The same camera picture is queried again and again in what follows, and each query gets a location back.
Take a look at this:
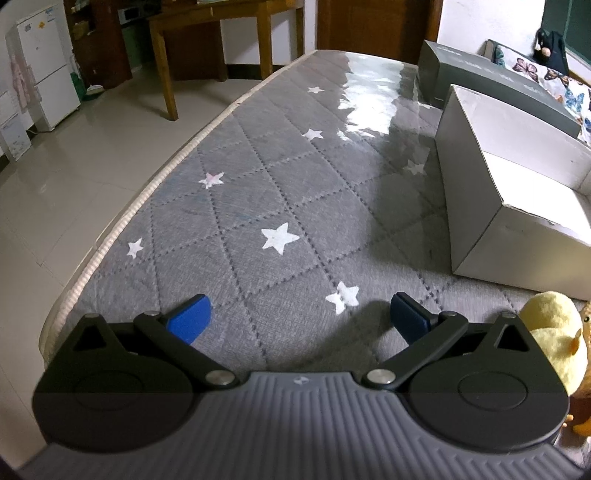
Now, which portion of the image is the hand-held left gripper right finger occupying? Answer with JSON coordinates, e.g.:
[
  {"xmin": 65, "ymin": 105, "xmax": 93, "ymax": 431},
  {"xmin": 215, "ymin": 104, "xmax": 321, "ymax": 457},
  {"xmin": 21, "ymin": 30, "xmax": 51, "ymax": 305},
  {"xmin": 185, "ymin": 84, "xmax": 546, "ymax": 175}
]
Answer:
[{"xmin": 362, "ymin": 292, "xmax": 539, "ymax": 391}]

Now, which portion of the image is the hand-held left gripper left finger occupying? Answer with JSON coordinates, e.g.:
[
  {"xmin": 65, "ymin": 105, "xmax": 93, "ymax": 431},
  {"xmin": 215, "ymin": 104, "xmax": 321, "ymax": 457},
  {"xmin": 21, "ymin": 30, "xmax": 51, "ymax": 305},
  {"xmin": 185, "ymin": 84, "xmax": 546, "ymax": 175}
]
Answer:
[{"xmin": 69, "ymin": 294, "xmax": 241, "ymax": 389}]

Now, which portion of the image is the white cardboard box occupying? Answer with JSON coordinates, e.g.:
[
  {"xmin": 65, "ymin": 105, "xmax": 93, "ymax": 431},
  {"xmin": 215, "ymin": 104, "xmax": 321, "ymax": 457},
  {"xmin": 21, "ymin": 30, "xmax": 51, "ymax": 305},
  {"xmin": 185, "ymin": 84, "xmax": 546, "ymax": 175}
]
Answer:
[{"xmin": 435, "ymin": 84, "xmax": 591, "ymax": 290}]

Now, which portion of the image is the yellow plush duck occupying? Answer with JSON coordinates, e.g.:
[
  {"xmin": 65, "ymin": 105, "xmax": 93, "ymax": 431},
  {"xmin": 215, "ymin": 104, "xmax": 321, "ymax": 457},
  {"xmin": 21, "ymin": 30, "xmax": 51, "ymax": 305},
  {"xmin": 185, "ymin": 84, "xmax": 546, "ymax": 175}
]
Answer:
[{"xmin": 519, "ymin": 291, "xmax": 588, "ymax": 398}]

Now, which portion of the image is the grey printed box lid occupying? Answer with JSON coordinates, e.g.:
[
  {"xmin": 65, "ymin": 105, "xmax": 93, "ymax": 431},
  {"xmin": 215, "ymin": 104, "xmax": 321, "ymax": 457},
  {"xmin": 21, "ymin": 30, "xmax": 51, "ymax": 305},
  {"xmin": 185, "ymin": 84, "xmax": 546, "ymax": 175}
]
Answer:
[{"xmin": 417, "ymin": 40, "xmax": 581, "ymax": 138}]

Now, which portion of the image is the grey star quilted desktop mat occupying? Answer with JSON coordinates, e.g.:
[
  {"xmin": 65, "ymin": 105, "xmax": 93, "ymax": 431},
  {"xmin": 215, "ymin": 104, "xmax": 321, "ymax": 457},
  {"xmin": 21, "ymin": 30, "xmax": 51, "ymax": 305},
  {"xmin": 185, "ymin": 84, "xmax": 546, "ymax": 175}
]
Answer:
[{"xmin": 39, "ymin": 48, "xmax": 591, "ymax": 372}]

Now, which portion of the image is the white drawer unit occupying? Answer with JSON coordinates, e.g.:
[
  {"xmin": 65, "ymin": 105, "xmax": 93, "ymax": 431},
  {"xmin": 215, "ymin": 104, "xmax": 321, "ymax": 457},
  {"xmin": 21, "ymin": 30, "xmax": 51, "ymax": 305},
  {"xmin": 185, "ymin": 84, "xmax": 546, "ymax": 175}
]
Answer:
[{"xmin": 0, "ymin": 90, "xmax": 32, "ymax": 161}]

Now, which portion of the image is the wooden table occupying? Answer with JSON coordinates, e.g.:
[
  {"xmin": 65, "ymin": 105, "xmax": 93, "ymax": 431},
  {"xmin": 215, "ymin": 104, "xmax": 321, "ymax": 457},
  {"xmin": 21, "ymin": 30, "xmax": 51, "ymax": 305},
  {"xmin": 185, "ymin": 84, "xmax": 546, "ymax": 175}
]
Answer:
[{"xmin": 148, "ymin": 0, "xmax": 305, "ymax": 121}]

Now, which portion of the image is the butterfly print cushion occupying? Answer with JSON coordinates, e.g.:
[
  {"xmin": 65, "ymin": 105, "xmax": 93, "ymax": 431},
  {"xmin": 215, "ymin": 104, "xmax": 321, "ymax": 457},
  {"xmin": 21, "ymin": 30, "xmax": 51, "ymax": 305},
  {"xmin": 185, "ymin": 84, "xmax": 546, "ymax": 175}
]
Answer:
[{"xmin": 494, "ymin": 46, "xmax": 591, "ymax": 145}]

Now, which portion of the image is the white fridge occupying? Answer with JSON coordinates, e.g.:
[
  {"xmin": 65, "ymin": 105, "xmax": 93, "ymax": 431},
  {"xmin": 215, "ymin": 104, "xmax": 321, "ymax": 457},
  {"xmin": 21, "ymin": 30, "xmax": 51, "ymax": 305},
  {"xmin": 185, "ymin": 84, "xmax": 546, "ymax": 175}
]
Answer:
[{"xmin": 6, "ymin": 6, "xmax": 81, "ymax": 130}]

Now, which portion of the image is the dark wooden cabinet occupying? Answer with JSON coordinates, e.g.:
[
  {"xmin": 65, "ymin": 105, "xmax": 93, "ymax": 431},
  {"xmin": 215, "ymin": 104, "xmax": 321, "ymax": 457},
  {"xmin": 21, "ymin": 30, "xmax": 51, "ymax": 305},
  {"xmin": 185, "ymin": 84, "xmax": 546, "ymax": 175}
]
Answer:
[{"xmin": 65, "ymin": 0, "xmax": 134, "ymax": 86}]

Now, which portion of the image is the pink hanging cloth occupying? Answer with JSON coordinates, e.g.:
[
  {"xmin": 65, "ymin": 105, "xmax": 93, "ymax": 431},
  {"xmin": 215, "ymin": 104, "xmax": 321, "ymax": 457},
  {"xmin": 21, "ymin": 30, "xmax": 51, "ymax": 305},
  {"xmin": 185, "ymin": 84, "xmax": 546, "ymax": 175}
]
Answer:
[{"xmin": 8, "ymin": 53, "xmax": 40, "ymax": 112}]

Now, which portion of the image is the brown wooden door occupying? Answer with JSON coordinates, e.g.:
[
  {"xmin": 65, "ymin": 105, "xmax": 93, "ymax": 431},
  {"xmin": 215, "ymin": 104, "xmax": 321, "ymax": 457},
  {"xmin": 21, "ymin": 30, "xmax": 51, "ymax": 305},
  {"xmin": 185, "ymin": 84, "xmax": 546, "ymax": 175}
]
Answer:
[{"xmin": 316, "ymin": 0, "xmax": 444, "ymax": 61}]

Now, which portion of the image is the dark bag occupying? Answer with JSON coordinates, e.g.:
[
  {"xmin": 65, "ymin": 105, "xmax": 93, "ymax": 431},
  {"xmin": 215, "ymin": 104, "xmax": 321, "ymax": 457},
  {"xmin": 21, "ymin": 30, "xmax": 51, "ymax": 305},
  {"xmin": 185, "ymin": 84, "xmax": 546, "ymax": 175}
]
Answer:
[{"xmin": 533, "ymin": 28, "xmax": 571, "ymax": 77}]

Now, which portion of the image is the green framed window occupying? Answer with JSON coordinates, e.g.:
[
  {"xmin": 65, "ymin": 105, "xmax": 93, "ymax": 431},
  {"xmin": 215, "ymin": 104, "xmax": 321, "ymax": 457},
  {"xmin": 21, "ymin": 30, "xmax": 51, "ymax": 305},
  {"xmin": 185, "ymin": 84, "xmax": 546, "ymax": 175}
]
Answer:
[{"xmin": 540, "ymin": 0, "xmax": 591, "ymax": 63}]

